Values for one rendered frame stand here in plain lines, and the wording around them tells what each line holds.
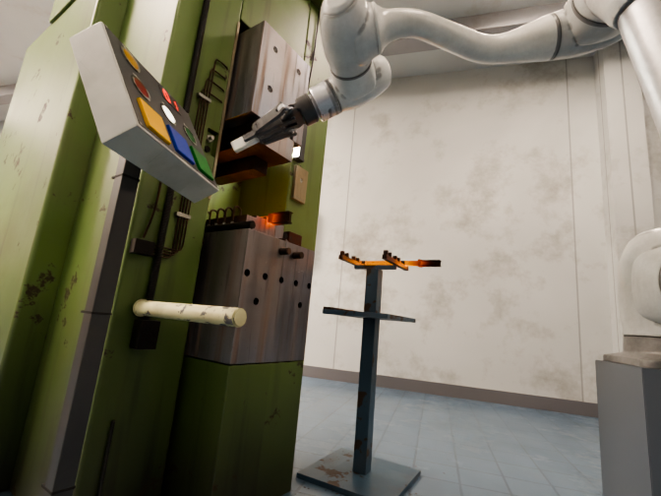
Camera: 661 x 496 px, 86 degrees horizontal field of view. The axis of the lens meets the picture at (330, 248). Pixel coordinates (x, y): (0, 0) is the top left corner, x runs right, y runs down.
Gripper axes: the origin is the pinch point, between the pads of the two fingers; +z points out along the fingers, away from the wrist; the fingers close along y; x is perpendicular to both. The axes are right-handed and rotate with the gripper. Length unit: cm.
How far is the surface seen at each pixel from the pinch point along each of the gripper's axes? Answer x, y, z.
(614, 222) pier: -62, 279, -247
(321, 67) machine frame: 81, 86, -42
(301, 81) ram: 53, 53, -26
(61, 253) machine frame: 15, 30, 83
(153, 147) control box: -5.4, -19.9, 14.9
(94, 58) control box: 14.1, -27.0, 17.1
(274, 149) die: 22.2, 43.8, -3.2
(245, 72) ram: 52, 34, -6
